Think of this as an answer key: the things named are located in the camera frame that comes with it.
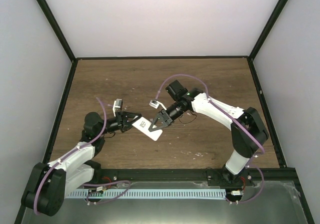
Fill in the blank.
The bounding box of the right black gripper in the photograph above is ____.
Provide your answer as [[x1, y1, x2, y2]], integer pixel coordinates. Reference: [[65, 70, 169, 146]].
[[149, 103, 187, 132]]

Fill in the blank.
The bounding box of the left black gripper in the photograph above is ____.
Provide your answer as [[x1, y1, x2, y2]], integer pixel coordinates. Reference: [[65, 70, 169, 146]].
[[97, 112, 142, 136]]

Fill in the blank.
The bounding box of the white remote control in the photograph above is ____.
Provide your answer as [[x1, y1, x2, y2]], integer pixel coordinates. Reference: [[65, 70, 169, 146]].
[[132, 117, 163, 141]]

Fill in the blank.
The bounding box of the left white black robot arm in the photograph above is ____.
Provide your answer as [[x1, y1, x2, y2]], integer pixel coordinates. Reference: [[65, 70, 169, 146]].
[[21, 111, 142, 217]]

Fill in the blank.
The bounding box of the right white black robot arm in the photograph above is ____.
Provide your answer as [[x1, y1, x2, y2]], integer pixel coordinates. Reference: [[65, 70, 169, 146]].
[[148, 80, 269, 186]]

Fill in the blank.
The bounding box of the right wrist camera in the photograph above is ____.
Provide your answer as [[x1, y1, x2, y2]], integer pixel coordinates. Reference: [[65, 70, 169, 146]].
[[149, 99, 166, 110]]

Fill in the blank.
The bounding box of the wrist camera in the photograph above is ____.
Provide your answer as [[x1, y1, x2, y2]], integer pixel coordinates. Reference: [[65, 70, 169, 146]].
[[112, 98, 123, 116], [149, 99, 166, 110]]

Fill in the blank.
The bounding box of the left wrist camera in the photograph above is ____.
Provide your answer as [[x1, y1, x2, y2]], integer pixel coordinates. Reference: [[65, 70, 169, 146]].
[[112, 98, 123, 116]]

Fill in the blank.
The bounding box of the light blue slotted cable duct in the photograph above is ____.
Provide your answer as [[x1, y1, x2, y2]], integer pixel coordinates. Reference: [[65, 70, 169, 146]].
[[67, 189, 226, 200]]

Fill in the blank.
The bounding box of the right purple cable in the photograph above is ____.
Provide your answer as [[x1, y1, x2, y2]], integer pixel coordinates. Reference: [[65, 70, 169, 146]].
[[155, 74, 266, 206]]

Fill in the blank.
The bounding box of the black front frame rail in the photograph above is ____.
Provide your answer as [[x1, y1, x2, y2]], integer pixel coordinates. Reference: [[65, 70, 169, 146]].
[[101, 168, 298, 187]]

